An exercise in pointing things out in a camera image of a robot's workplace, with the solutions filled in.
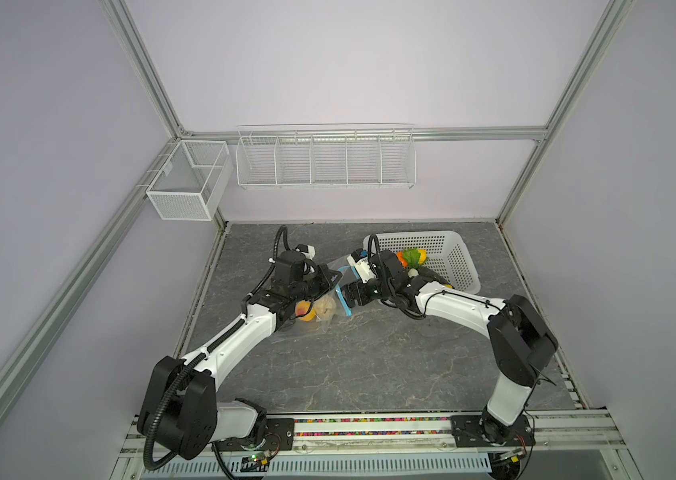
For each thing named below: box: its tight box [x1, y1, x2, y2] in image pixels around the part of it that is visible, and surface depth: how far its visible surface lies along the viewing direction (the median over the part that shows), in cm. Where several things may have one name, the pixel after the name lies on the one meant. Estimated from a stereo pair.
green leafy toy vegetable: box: [402, 248, 421, 269], surface depth 106 cm
